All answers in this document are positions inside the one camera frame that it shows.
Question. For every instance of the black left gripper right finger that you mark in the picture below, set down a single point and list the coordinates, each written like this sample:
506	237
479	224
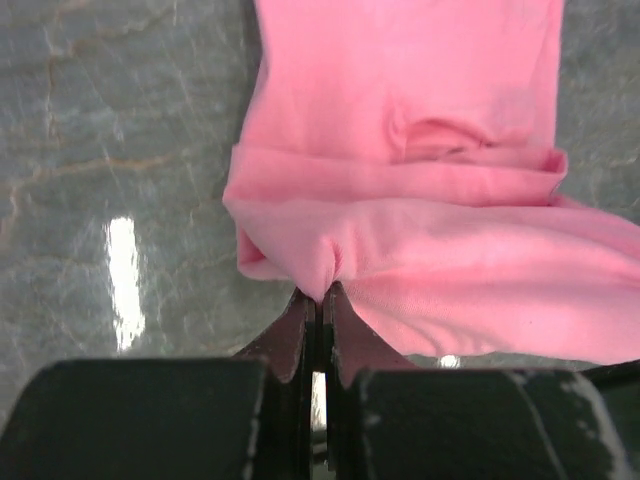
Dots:
391	419

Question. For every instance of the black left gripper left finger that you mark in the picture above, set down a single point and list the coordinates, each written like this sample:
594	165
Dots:
246	416

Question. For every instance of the pink t shirt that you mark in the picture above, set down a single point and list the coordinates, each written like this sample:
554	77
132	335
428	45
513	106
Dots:
406	149

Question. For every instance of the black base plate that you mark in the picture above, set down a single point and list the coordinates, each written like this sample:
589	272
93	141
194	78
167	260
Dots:
620	400

